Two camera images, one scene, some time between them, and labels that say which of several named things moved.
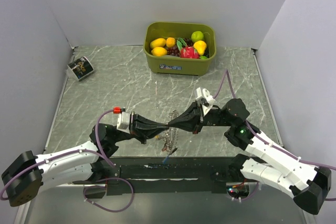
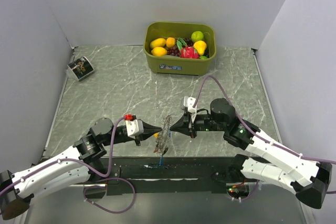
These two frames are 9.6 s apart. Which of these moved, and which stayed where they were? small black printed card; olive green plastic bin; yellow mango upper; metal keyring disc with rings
Moved: metal keyring disc with rings
Stayed: yellow mango upper; small black printed card; olive green plastic bin
